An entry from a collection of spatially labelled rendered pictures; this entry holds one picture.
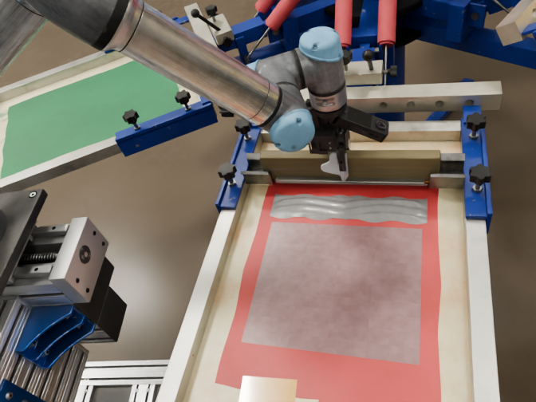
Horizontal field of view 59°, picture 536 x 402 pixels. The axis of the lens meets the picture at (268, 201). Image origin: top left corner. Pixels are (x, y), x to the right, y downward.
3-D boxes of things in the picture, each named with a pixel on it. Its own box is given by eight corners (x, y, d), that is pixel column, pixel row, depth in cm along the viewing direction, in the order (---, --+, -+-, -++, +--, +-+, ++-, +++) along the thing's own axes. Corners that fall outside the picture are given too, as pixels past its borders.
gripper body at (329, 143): (315, 132, 109) (307, 91, 100) (352, 132, 106) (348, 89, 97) (310, 156, 104) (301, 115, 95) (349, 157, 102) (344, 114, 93)
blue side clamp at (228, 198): (241, 222, 116) (234, 204, 111) (222, 221, 117) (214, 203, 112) (267, 137, 134) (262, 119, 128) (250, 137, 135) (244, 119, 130)
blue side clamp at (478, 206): (488, 234, 99) (493, 214, 94) (463, 233, 101) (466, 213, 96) (479, 135, 117) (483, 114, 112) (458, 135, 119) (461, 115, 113)
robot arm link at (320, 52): (289, 32, 87) (333, 18, 87) (299, 80, 96) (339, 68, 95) (300, 53, 82) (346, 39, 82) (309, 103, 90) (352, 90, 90)
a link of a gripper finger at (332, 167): (324, 179, 112) (320, 147, 106) (348, 180, 110) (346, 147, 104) (321, 187, 109) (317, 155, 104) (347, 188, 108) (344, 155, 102)
